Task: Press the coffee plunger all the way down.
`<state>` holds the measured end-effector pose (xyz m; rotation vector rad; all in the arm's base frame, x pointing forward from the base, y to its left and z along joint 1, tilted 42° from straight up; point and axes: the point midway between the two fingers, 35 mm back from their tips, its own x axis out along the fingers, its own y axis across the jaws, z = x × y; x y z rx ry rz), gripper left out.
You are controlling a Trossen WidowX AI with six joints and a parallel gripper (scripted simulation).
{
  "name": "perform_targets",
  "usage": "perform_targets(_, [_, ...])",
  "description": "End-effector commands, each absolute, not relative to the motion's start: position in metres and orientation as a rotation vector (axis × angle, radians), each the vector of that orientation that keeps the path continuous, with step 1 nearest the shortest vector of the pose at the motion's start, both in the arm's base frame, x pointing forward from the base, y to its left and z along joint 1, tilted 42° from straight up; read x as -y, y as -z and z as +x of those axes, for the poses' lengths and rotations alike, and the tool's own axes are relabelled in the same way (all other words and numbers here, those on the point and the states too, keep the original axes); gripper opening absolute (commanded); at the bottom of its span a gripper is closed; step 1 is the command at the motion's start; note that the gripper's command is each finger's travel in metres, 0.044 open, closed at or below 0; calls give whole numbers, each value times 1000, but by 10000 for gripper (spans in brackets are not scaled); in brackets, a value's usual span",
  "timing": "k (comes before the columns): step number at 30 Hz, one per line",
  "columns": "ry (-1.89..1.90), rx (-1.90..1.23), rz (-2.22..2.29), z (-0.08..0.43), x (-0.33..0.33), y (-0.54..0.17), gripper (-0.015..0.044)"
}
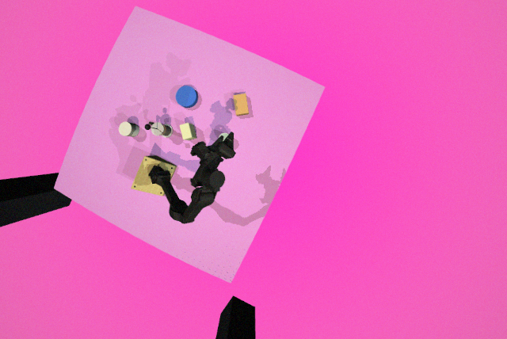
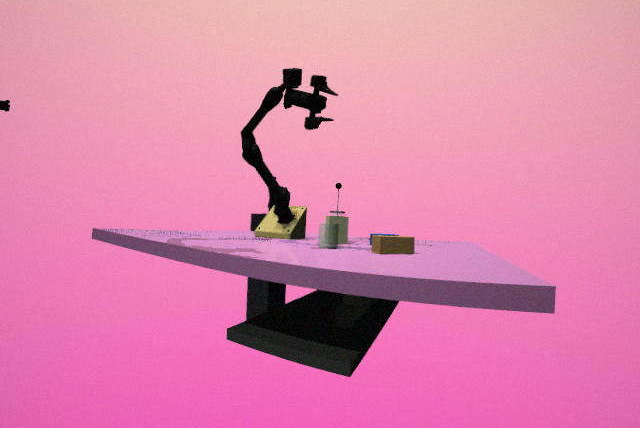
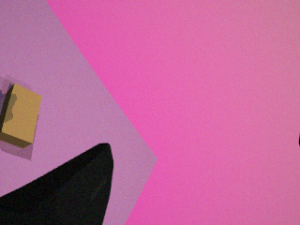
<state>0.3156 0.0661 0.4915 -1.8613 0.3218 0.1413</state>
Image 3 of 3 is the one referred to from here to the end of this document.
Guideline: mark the brown rectangular block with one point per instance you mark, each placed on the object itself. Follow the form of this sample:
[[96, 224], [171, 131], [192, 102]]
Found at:
[[19, 116]]

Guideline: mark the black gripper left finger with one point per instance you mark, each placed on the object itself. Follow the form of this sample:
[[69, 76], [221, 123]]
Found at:
[[76, 193]]

